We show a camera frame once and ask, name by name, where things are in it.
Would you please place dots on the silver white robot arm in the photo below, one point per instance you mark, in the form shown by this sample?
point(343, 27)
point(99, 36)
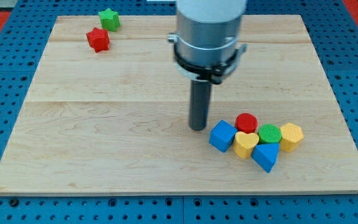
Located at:
point(204, 43)

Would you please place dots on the red star block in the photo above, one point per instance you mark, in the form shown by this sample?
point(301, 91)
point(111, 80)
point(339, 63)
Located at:
point(98, 39)

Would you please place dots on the green star block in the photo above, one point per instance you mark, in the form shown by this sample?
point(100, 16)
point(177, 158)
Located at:
point(109, 19)

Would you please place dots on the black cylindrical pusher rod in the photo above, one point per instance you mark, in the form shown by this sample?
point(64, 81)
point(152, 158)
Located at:
point(200, 93)

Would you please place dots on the blue cube block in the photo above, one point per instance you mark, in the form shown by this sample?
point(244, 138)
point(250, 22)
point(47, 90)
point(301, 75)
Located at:
point(222, 135)

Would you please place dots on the red cylinder block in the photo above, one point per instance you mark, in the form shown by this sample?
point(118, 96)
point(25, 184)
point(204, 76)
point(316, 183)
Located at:
point(246, 123)

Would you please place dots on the yellow heart block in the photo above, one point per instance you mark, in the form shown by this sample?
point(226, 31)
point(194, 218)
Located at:
point(243, 144)

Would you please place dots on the light wooden board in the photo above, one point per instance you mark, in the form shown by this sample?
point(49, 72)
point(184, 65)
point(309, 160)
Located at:
point(116, 122)

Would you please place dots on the green cylinder block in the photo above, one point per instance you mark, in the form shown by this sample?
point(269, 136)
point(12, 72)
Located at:
point(269, 133)

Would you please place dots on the blue triangle block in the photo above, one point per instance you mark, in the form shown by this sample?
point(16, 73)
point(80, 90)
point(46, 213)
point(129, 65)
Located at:
point(266, 155)

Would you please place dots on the yellow hexagon block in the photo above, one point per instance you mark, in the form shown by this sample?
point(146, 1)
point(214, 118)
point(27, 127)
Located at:
point(292, 136)

